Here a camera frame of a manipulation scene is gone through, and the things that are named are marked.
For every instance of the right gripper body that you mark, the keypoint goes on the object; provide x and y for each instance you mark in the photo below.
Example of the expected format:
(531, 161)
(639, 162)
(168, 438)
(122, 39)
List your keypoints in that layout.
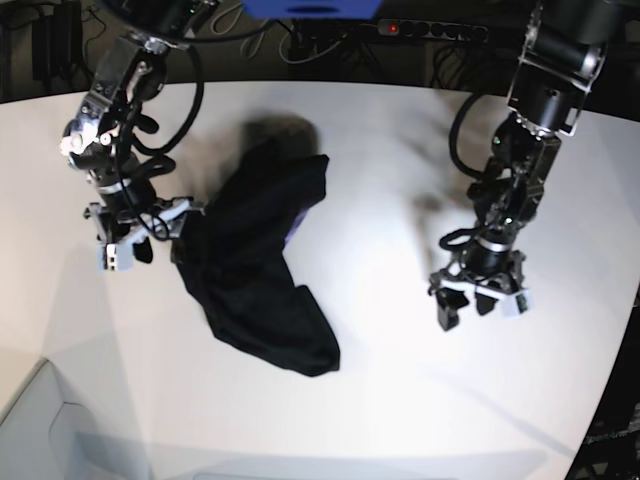
(132, 212)

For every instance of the black graphic t-shirt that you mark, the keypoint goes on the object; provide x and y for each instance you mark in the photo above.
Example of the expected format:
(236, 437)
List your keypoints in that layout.
(234, 265)

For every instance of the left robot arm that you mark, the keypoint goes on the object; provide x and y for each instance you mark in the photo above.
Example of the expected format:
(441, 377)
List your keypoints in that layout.
(563, 54)

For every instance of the blue box overhead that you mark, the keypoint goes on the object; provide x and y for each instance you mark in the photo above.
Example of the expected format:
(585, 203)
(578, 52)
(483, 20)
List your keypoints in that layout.
(312, 9)

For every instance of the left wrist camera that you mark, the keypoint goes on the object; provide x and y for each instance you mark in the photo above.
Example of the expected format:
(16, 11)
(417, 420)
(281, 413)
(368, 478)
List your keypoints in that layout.
(516, 304)

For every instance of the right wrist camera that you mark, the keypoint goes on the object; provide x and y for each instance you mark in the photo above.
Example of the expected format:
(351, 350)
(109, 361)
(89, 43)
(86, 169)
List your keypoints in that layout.
(115, 257)

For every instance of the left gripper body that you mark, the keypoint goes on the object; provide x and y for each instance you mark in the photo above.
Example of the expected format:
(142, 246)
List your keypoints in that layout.
(491, 268)

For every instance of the black device on floor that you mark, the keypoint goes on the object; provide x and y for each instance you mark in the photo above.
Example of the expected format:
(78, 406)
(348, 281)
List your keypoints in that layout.
(57, 42)

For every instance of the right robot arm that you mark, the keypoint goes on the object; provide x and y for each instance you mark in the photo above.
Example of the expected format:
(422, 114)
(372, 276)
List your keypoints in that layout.
(100, 140)

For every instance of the black power strip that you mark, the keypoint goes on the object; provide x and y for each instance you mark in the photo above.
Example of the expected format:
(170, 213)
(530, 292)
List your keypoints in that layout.
(429, 30)

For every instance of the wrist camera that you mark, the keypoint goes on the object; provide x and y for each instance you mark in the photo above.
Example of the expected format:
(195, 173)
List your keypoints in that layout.
(115, 257)
(516, 304)

